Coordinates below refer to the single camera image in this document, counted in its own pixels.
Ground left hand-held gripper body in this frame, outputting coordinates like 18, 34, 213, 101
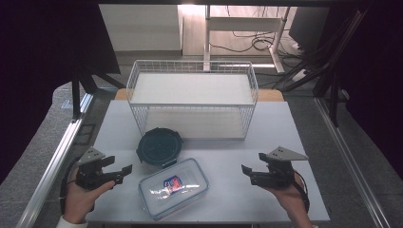
75, 146, 125, 191

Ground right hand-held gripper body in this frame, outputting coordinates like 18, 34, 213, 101
250, 145, 310, 191

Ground dark teal round lid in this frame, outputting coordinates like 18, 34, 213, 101
136, 127, 184, 169

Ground clear rectangular food container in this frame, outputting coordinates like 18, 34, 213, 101
138, 158, 210, 221

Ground white wire shelf rack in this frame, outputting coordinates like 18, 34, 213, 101
125, 59, 259, 142

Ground person's right hand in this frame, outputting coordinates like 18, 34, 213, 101
261, 172, 310, 222

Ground person's left hand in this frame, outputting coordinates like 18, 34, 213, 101
64, 166, 117, 225

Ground wooden table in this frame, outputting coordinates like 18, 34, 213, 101
113, 87, 285, 103

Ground black tripod stand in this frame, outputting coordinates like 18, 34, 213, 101
70, 61, 126, 124

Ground white power strip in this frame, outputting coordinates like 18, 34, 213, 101
290, 67, 309, 83

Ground black metal stand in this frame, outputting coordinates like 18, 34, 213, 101
273, 9, 369, 128

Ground dark curtain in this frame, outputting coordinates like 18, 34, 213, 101
326, 0, 403, 180
0, 0, 122, 185

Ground white cabinet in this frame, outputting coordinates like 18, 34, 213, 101
99, 4, 184, 52

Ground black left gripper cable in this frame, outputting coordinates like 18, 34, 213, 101
59, 156, 84, 216

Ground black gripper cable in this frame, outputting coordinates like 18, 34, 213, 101
59, 156, 84, 216
293, 170, 311, 213

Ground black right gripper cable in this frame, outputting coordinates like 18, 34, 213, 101
293, 170, 311, 213

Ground aluminium rail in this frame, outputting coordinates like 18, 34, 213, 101
314, 96, 392, 228
14, 92, 95, 228

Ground black floor cables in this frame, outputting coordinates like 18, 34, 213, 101
209, 5, 300, 61

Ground white desk frame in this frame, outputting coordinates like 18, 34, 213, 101
203, 4, 292, 74

